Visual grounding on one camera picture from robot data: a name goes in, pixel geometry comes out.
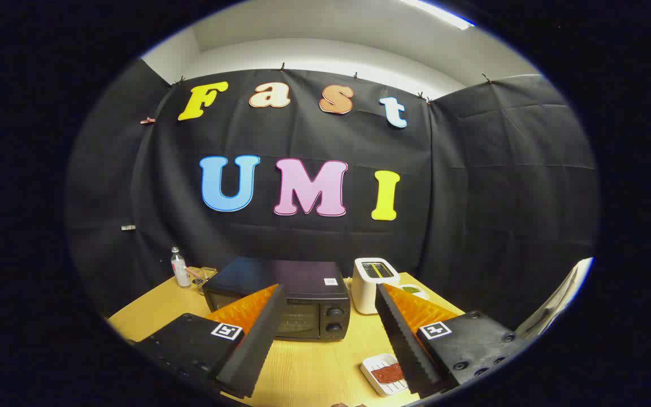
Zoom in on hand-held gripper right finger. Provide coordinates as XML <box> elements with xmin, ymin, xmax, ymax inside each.
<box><xmin>375</xmin><ymin>283</ymin><xmax>530</xmax><ymax>399</ymax></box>

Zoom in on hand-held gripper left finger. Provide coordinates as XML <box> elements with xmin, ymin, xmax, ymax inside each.
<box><xmin>128</xmin><ymin>284</ymin><xmax>288</xmax><ymax>400</ymax></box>

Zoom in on reddish brown steak piece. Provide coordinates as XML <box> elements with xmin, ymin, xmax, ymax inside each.
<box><xmin>371</xmin><ymin>363</ymin><xmax>405</xmax><ymax>385</ymax></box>

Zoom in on black toaster oven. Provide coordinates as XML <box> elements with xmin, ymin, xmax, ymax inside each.
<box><xmin>202</xmin><ymin>257</ymin><xmax>351</xmax><ymax>341</ymax></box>

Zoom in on white slot toaster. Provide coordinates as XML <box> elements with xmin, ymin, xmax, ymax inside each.
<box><xmin>351</xmin><ymin>258</ymin><xmax>401</xmax><ymax>315</ymax></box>

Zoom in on small white ribbed tray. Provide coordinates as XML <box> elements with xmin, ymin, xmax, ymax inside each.
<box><xmin>361</xmin><ymin>353</ymin><xmax>411</xmax><ymax>397</ymax></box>

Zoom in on white divided sample dish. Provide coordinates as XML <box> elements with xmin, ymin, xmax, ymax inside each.
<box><xmin>398</xmin><ymin>284</ymin><xmax>431</xmax><ymax>301</ymax></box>

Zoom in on clear glass jar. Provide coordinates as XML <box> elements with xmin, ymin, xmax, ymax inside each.
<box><xmin>187</xmin><ymin>267</ymin><xmax>219</xmax><ymax>296</ymax></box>

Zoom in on small clear bottle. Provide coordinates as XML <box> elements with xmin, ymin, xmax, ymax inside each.
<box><xmin>170</xmin><ymin>246</ymin><xmax>192</xmax><ymax>288</ymax></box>

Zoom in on white object beside table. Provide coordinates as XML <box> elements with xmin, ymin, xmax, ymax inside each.
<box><xmin>515</xmin><ymin>257</ymin><xmax>594</xmax><ymax>340</ymax></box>

